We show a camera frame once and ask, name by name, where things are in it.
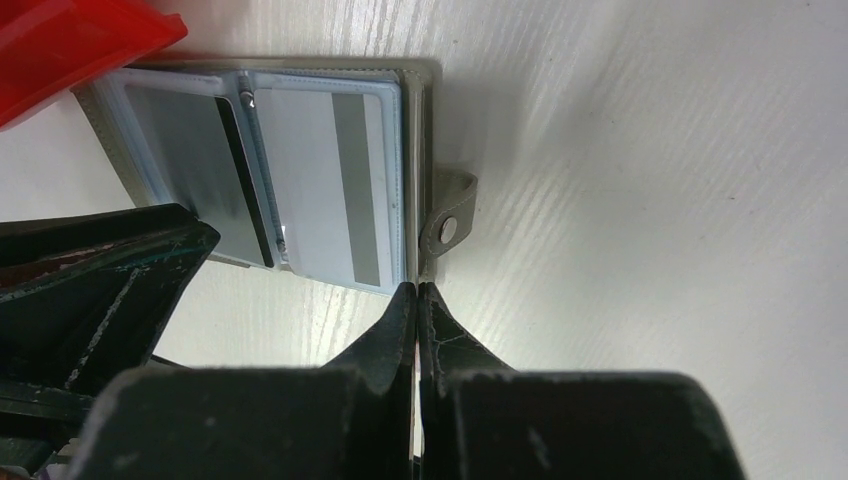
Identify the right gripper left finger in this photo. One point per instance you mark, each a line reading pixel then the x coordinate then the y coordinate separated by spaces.
pixel 379 435

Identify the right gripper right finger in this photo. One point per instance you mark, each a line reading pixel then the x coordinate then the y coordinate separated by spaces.
pixel 445 348

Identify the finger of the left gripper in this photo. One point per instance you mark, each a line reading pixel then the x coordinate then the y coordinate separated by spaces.
pixel 86 298

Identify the grey card holder wallet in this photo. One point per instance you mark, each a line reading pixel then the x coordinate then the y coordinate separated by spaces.
pixel 425 210

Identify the red plastic bin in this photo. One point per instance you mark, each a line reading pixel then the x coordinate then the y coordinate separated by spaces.
pixel 48 47

